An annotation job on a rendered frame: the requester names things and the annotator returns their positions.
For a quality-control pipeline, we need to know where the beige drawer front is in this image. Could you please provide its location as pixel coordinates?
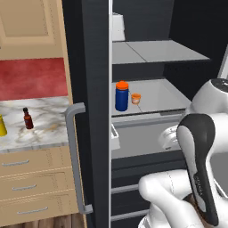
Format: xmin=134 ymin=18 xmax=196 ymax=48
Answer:
xmin=0 ymin=170 xmax=77 ymax=204
xmin=0 ymin=191 xmax=80 ymax=228
xmin=0 ymin=146 xmax=73 ymax=178

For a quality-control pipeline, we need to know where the white carton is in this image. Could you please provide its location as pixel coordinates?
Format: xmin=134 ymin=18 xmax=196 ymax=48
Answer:
xmin=111 ymin=12 xmax=126 ymax=42

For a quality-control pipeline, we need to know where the small orange cup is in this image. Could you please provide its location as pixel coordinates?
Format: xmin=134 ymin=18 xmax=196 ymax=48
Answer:
xmin=130 ymin=93 xmax=143 ymax=106

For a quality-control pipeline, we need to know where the yellow mustard bottle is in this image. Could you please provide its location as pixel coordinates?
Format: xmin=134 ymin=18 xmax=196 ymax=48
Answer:
xmin=0 ymin=114 xmax=8 ymax=138

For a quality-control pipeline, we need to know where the grey fridge door handle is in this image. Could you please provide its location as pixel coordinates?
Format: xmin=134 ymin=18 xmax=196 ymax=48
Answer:
xmin=64 ymin=102 xmax=94 ymax=216

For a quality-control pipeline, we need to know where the blue jar with orange lid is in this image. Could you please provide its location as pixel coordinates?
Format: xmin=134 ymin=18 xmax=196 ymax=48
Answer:
xmin=114 ymin=80 xmax=131 ymax=113

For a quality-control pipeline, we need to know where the dark red condiment bottle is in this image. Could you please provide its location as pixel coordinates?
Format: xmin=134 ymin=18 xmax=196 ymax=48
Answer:
xmin=22 ymin=107 xmax=35 ymax=130

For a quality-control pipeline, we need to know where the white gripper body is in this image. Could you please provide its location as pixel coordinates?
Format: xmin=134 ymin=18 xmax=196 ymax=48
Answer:
xmin=158 ymin=124 xmax=181 ymax=151

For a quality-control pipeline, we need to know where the grey fridge shelf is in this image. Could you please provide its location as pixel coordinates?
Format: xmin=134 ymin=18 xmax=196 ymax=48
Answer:
xmin=111 ymin=114 xmax=186 ymax=160
xmin=111 ymin=77 xmax=192 ymax=118
xmin=111 ymin=39 xmax=212 ymax=65

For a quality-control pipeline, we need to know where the beige cupboard door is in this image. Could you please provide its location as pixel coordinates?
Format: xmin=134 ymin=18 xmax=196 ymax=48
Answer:
xmin=0 ymin=0 xmax=65 ymax=61

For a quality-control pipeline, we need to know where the silver drawer handle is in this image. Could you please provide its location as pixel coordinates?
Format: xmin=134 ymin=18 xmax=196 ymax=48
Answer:
xmin=2 ymin=159 xmax=30 ymax=167
xmin=16 ymin=206 xmax=49 ymax=216
xmin=12 ymin=183 xmax=37 ymax=191

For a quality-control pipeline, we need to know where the black fridge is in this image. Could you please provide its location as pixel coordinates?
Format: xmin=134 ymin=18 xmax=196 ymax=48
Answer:
xmin=111 ymin=0 xmax=228 ymax=228

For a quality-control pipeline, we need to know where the white door bin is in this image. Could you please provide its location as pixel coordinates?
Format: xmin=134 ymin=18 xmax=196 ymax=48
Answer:
xmin=110 ymin=123 xmax=121 ymax=151

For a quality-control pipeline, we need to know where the black fridge door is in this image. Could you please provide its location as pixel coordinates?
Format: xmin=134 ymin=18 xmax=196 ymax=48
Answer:
xmin=61 ymin=0 xmax=113 ymax=228

